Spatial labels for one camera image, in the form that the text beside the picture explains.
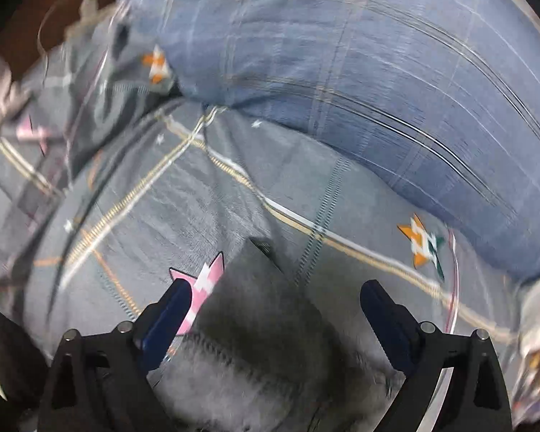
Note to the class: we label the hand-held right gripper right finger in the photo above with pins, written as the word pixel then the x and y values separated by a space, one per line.
pixel 384 319

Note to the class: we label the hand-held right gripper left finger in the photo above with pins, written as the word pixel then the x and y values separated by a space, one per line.
pixel 168 319

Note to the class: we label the grey pants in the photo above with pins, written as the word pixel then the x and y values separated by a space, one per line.
pixel 261 333

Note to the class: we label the grey star print bed sheet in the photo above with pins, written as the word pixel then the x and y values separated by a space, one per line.
pixel 171 207

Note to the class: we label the blue plaid pillow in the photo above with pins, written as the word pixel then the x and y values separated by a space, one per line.
pixel 364 76

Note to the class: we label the brown wooden headboard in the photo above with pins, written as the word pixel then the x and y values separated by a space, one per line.
pixel 36 13

